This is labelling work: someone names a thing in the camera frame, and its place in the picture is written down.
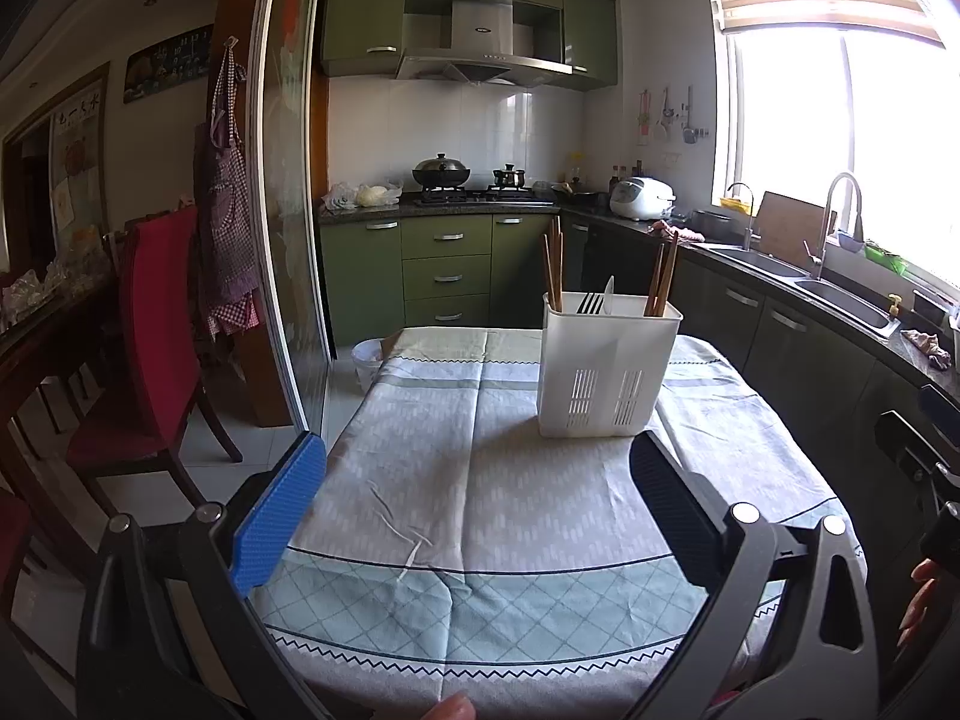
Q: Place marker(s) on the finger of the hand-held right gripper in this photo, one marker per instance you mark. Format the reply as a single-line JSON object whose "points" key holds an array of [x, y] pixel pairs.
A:
{"points": [[911, 446], [943, 405]]}

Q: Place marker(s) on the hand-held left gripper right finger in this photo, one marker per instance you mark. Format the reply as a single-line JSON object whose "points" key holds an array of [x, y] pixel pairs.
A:
{"points": [[667, 495]]}

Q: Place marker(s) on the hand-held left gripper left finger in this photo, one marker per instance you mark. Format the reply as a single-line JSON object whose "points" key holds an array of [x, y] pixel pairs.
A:
{"points": [[281, 517]]}

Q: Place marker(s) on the white plastic utensil holder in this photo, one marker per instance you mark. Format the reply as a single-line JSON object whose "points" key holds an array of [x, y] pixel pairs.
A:
{"points": [[592, 375]]}

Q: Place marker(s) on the bunch of brown chopsticks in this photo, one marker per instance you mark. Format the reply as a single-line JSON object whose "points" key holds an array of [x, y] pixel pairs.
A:
{"points": [[553, 270]]}

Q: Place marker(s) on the person's right hand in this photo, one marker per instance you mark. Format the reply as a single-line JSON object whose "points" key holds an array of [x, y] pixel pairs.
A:
{"points": [[919, 600]]}

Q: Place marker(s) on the person's left hand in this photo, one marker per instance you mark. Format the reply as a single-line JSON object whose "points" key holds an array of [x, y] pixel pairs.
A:
{"points": [[450, 709]]}

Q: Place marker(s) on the grey dish rag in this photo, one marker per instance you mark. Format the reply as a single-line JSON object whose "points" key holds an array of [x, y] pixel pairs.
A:
{"points": [[928, 349]]}

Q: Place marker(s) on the small yellow tap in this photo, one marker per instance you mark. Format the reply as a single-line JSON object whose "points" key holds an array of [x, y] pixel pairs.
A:
{"points": [[894, 305]]}

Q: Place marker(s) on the dark base cabinet under sink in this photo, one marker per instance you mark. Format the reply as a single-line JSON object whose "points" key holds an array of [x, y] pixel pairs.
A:
{"points": [[810, 360]]}

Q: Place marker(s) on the steel kitchen sink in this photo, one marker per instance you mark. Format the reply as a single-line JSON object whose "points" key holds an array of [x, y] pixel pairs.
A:
{"points": [[757, 261], [847, 307]]}

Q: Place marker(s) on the green plastic item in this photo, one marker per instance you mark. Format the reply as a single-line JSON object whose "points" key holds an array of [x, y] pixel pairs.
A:
{"points": [[886, 259]]}

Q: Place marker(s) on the white trash bin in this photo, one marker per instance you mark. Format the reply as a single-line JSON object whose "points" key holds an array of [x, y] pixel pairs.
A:
{"points": [[369, 367]]}

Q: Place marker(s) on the patterned grey green tablecloth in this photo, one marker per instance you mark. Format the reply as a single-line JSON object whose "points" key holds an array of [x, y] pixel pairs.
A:
{"points": [[487, 502]]}

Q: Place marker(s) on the blue plastic basket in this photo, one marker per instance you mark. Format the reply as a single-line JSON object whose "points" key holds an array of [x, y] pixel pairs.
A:
{"points": [[851, 242]]}

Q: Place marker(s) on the white plastic utensil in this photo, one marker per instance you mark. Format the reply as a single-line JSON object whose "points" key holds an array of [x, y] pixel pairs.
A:
{"points": [[609, 298]]}

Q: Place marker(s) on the red cushioned wooden chair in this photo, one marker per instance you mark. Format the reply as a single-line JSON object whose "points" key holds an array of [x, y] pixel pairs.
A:
{"points": [[13, 540], [161, 330]]}

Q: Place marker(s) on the wooden cutting board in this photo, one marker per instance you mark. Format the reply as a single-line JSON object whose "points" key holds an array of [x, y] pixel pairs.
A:
{"points": [[791, 229]]}

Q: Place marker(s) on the tall chrome faucet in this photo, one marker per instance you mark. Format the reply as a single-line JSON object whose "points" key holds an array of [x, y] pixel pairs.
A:
{"points": [[844, 184]]}

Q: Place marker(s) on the dark stone kitchen countertop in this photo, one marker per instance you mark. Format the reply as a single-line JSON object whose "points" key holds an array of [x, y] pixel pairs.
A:
{"points": [[720, 249]]}

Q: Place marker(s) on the pink cloth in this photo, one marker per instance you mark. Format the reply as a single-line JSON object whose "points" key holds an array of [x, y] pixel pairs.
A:
{"points": [[675, 231]]}

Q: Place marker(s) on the small chrome faucet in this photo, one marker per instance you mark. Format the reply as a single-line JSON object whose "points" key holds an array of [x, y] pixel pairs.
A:
{"points": [[746, 217]]}

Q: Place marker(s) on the dark wooden dining table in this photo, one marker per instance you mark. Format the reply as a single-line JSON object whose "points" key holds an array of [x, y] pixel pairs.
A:
{"points": [[52, 345]]}

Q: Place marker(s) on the yellow plastic container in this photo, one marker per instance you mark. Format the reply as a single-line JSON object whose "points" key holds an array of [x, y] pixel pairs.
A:
{"points": [[736, 205]]}

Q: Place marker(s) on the kitchen window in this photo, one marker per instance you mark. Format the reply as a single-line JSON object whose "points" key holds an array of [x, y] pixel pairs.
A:
{"points": [[862, 127]]}

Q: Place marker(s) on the green base cabinet with drawers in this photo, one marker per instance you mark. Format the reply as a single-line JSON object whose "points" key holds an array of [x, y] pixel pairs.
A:
{"points": [[446, 270]]}

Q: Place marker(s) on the white rice cooker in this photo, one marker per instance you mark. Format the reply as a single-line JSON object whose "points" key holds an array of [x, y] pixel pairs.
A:
{"points": [[639, 199]]}

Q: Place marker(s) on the checkered apron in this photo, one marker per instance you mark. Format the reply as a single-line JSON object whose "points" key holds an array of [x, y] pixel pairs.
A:
{"points": [[225, 225]]}

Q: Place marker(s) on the sliding glass door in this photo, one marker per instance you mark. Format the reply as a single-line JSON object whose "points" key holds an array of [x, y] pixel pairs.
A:
{"points": [[289, 202]]}

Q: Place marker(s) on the cluster of condiment bottles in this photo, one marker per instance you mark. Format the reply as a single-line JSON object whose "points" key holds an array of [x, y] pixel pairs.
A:
{"points": [[626, 176]]}

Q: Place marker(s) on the white plastic bag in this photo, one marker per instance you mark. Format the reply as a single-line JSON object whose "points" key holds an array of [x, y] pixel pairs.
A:
{"points": [[364, 196]]}

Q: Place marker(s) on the black gas stove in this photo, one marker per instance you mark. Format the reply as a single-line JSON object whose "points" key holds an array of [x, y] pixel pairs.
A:
{"points": [[487, 195]]}

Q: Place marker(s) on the steel cooking pot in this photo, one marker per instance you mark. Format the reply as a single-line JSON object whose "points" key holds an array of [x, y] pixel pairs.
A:
{"points": [[508, 176]]}

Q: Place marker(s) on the hanging grey spatula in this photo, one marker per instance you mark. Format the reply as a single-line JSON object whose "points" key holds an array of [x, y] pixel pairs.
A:
{"points": [[689, 127]]}

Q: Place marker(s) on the hanging white ladle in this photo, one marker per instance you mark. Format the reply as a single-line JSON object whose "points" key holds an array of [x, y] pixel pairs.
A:
{"points": [[663, 120]]}

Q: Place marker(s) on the black wok with lid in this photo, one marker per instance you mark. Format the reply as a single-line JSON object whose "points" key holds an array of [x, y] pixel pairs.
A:
{"points": [[441, 172]]}

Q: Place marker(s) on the striped window blind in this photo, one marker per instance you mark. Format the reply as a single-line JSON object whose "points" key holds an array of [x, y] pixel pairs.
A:
{"points": [[817, 0]]}

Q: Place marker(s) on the steel range hood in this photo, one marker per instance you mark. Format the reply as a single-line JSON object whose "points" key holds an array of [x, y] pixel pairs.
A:
{"points": [[480, 67]]}

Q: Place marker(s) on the hanging wall ornament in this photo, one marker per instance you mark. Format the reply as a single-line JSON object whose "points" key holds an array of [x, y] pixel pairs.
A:
{"points": [[645, 120]]}

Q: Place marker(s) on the white wall calendar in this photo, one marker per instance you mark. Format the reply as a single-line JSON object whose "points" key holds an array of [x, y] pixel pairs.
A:
{"points": [[75, 172]]}

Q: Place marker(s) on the dark wall poster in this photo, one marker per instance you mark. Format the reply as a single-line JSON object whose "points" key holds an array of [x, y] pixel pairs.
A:
{"points": [[169, 64]]}

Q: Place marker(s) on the green wall cabinets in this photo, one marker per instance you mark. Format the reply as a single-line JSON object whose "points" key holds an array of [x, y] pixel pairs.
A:
{"points": [[360, 15]]}

